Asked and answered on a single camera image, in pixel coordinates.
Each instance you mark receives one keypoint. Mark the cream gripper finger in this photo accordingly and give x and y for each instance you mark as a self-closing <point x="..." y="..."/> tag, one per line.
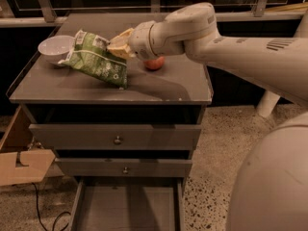
<point x="122" y="38"/>
<point x="123" y="51"/>

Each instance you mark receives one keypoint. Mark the green jalapeno chip bag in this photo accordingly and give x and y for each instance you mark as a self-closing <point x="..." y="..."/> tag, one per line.
<point x="89" y="55"/>

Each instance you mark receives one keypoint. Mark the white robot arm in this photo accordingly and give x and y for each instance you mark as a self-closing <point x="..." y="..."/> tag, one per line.
<point x="271" y="189"/>

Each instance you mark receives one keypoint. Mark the grey drawer cabinet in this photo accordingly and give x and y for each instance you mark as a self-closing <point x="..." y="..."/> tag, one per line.
<point x="176" y="94"/>

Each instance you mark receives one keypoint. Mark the top grey drawer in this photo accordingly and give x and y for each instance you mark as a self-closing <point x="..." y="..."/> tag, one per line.
<point x="117" y="136"/>

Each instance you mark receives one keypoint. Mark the grey drawer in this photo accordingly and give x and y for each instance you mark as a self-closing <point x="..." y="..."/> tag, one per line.
<point x="128" y="204"/>
<point x="117" y="136"/>
<point x="124" y="167"/>

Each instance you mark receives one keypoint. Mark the middle grey drawer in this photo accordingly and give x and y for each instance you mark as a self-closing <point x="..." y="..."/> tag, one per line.
<point x="124" y="167"/>

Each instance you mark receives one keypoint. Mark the bottom grey drawer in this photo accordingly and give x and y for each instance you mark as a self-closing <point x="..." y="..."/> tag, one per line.
<point x="128" y="204"/>

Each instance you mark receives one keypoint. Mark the red apple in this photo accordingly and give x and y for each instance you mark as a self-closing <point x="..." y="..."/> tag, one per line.
<point x="154" y="64"/>

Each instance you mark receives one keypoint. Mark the white ceramic bowl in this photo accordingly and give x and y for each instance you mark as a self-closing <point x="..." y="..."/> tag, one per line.
<point x="56" y="48"/>

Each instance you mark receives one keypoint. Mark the wooden cutout board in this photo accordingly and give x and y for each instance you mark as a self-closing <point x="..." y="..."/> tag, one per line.
<point x="24" y="167"/>

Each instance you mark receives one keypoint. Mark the white diagonal pole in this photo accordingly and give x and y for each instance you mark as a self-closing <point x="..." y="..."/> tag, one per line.
<point x="270" y="99"/>

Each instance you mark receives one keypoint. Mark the metal railing frame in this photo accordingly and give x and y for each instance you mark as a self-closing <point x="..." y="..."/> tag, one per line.
<point x="43" y="13"/>

